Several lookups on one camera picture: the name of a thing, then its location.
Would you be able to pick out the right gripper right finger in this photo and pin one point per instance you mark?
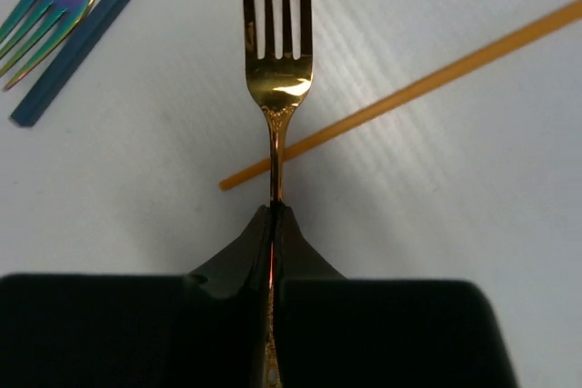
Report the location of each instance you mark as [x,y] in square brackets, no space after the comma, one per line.
[331,331]

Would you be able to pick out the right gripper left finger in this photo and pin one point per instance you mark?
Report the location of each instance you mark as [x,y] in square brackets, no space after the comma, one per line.
[206,328]

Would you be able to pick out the gold ornate fork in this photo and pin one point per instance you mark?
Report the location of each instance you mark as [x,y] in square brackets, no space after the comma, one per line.
[278,85]

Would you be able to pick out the blue chopstick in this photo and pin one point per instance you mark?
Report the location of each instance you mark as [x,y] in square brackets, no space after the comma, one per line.
[57,74]

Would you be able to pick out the rainbow fork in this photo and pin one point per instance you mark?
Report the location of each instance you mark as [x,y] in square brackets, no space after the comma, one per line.
[41,25]

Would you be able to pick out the orange chopstick short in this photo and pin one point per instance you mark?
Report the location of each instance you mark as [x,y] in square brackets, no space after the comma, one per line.
[506,45]

